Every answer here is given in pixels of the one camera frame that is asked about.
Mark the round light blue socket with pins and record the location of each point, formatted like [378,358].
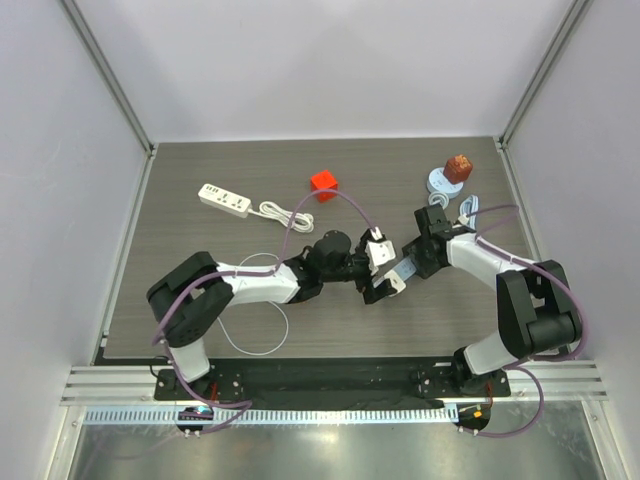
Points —
[438,183]

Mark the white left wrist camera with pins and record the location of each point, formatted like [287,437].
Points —
[379,250]

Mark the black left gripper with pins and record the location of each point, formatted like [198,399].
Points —
[370,293]

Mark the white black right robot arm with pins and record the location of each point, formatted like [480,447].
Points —
[536,312]

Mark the aluminium frame post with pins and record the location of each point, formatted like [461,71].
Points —
[559,41]
[89,41]

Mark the aluminium rail front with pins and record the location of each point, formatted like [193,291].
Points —
[122,385]

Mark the white cube charger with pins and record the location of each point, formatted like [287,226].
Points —
[391,284]

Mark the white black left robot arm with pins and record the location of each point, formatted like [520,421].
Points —
[188,300]

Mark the white power strip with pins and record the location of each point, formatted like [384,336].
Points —
[224,200]

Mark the white slotted cable duct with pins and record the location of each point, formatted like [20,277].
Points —
[200,416]

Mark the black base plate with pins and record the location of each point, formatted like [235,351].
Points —
[345,384]

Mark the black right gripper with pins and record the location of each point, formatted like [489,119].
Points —
[429,250]

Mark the aluminium frame post right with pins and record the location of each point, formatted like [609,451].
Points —
[559,41]

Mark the dark red cube adapter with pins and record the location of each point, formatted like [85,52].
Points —
[457,169]

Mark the aluminium frame post left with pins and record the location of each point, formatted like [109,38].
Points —
[89,41]

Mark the orange-red cube socket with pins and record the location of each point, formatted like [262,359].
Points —
[326,184]

